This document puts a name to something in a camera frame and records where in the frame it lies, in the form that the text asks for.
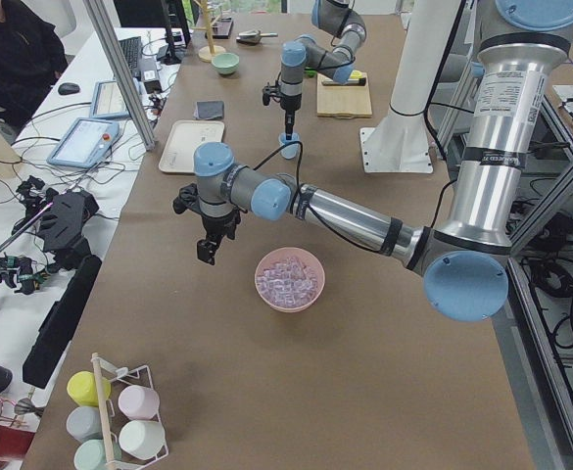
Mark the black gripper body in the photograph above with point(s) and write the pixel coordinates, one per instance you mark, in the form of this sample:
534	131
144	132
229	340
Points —
216	225
289	106

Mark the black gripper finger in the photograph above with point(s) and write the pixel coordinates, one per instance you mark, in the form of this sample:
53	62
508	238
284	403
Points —
206	250

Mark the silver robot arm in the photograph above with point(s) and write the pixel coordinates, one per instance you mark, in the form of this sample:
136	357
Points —
516	43
347	27

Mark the light blue plastic cup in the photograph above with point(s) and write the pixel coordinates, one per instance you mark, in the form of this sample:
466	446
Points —
289	147

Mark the pink bowl of ice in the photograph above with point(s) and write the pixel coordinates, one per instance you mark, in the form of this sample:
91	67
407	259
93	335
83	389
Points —
289	279

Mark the pink cup in rack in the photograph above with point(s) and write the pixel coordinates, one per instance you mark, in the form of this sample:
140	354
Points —
139	402

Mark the yellow cup in rack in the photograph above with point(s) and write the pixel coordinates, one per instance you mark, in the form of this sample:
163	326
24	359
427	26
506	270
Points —
81	388

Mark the white cup in rack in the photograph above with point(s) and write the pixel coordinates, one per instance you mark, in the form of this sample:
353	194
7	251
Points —
142	439

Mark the grey cup in rack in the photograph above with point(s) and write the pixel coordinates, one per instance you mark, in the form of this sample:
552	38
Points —
84	424

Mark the mint cup in rack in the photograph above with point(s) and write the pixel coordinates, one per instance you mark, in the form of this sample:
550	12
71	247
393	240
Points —
90	455

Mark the wooden cutting board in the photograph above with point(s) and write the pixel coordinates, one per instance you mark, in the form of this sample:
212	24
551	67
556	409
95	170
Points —
343	102

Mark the mint green bowl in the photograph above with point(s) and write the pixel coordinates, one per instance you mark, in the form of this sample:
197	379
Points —
225	63

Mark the steel scoop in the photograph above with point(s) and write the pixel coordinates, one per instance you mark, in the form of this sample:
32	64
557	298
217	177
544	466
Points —
253	36

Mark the grey folded cloth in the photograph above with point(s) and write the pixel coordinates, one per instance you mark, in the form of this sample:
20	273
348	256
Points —
209	110

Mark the wooden mug tree stand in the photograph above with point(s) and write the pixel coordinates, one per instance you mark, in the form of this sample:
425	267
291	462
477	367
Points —
208	18

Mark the cream rabbit tray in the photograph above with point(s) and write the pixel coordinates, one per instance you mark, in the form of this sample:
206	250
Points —
184	139

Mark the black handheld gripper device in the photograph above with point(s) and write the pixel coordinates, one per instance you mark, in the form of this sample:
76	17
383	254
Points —
60	227

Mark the near teach pendant tablet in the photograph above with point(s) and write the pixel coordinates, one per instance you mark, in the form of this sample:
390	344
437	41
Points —
85	144

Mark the teach pendant tablet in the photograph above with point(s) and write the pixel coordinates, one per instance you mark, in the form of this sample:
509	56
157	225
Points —
107	101
85	144

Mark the black long bar box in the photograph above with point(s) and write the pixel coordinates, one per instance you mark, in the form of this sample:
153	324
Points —
59	326

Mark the black keyboard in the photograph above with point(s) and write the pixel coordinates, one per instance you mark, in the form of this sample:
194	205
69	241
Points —
132	51

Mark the far teach pendant tablet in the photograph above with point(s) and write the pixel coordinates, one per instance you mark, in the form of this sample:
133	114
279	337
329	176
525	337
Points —
107	101

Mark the black pistol grip tool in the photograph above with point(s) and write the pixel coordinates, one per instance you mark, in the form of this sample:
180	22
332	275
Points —
18	274

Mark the black computer mouse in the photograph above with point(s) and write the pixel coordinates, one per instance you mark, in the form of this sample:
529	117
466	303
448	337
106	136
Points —
68	88

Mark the person in black clothes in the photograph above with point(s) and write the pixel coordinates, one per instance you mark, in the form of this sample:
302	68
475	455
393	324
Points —
32	59

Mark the white wire cup rack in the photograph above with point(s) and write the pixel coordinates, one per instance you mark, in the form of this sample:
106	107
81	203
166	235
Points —
111	380

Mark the aluminium frame post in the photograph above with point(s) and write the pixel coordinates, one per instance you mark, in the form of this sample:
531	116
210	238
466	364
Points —
106	33

